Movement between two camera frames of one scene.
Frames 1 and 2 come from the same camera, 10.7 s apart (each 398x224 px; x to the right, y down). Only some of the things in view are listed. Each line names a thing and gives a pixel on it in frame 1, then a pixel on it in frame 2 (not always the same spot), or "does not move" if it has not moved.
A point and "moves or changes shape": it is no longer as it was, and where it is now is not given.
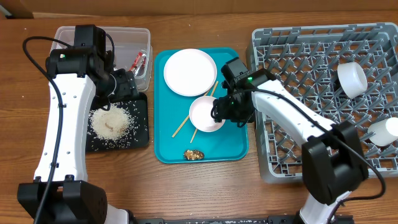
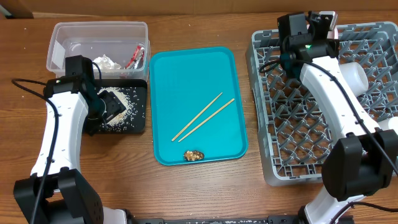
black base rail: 333,219 does not move
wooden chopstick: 213,91 → 198,127
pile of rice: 114,124 moves or changes shape
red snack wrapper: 139,63 moves or changes shape
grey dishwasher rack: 348,73 does not move
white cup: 352,79 does not move
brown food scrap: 193,155 does not move
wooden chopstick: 185,120 → 203,110
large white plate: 190,72 → 333,35
